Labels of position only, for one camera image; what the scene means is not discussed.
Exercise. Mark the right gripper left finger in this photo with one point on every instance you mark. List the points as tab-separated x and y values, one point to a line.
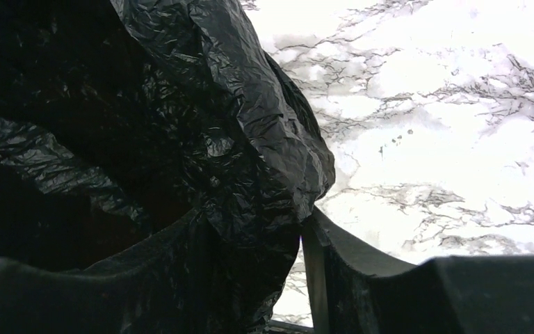
159	285

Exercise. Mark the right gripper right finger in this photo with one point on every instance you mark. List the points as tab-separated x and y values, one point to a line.
356	288

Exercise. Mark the black plastic trash bag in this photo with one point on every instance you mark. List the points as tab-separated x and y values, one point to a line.
117	118

